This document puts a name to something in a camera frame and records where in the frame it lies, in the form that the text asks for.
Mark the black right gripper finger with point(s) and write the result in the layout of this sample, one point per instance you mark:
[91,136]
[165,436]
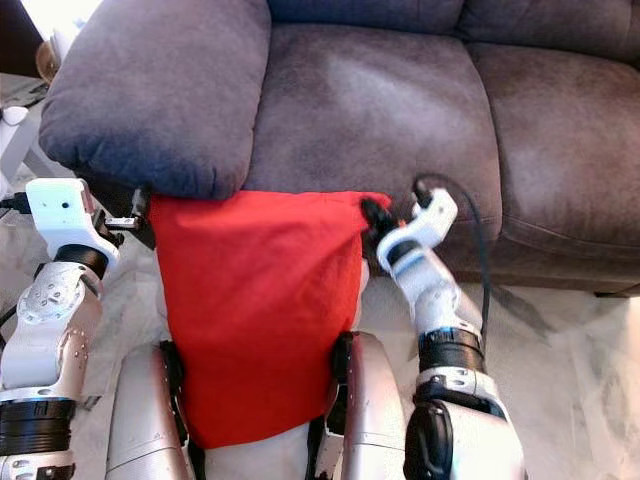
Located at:
[374,211]

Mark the red pillow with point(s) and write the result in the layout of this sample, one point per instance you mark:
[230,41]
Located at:
[255,310]

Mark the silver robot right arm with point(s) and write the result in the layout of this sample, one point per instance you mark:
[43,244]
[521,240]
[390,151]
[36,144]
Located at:
[435,290]

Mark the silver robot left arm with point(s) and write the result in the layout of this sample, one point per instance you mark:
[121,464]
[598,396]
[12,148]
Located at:
[50,340]

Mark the brown grey suede sofa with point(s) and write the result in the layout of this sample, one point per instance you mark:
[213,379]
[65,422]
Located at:
[370,110]

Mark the small white table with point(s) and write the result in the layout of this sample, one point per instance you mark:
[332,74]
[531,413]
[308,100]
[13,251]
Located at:
[15,140]

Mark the amber round object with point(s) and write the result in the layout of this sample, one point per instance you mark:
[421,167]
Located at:
[46,62]

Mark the small white appliance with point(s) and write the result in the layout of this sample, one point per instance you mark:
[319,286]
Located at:
[63,40]

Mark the dark brown wooden door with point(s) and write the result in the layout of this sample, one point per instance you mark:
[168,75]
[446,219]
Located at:
[18,30]

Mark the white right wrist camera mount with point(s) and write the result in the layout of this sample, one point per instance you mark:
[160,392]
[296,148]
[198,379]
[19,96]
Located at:
[425,230]

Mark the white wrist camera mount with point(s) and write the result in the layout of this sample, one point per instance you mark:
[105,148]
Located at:
[425,230]
[65,210]

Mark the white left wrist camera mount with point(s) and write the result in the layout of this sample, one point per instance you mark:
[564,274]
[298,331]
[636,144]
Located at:
[65,210]

